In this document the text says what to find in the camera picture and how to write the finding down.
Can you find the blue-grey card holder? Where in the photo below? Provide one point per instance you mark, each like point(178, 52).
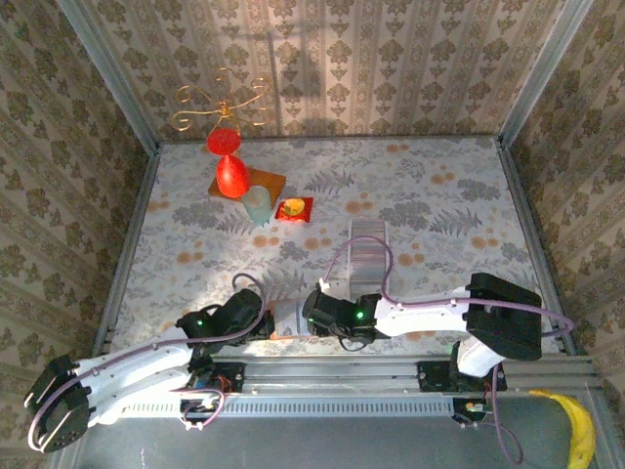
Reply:
point(288, 317)

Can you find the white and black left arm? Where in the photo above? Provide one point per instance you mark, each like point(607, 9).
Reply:
point(137, 371)

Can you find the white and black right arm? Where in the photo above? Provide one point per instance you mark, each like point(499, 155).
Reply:
point(429, 317)

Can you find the grey striped folded cloth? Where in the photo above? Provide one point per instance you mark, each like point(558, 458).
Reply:
point(366, 229)

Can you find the red square dish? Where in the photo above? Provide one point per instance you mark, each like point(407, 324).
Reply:
point(282, 212)

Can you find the translucent plastic cup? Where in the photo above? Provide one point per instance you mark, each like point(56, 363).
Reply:
point(256, 205)

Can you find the small yellow fruit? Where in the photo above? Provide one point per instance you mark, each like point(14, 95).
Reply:
point(294, 206)

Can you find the brown wooden board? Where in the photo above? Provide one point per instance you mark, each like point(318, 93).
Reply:
point(266, 183)

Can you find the red egg-shaped vase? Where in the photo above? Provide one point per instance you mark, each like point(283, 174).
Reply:
point(233, 178)

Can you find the small circuit board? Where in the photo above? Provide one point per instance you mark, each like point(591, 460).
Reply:
point(471, 408)

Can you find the red round disc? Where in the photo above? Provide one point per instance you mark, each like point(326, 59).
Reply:
point(223, 141)

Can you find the floral patterned tablecloth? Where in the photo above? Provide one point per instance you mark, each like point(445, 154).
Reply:
point(439, 161)

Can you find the yellow banana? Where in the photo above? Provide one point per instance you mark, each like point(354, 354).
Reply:
point(578, 425)

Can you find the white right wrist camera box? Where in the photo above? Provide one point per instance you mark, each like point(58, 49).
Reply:
point(327, 285)

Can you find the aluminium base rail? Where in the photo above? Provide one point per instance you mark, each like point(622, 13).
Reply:
point(332, 373)

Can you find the metal table side rail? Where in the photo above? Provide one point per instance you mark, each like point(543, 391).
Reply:
point(534, 244)
point(128, 244)

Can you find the slanted metal frame post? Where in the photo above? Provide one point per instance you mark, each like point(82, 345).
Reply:
point(541, 73)
point(117, 85)

